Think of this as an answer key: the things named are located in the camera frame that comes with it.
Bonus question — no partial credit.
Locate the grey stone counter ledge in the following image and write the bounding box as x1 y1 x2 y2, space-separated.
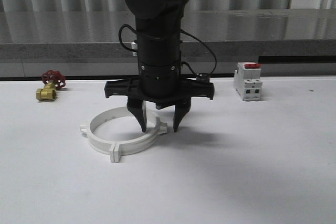
1 9 335 63

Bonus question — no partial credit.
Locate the white half-ring pipe clamp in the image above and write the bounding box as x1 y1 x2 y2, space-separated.
79 107 132 163

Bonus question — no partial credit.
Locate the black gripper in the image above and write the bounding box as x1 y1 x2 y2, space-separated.
104 77 215 132

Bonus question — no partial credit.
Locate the black cylindrical capacitor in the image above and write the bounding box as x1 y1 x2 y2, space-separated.
196 73 210 83

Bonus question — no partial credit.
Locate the brass valve red handwheel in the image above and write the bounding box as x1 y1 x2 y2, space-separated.
35 70 66 101

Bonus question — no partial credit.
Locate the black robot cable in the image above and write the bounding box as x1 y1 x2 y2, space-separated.
118 24 218 74

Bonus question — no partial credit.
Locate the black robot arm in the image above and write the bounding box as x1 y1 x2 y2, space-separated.
104 0 214 131

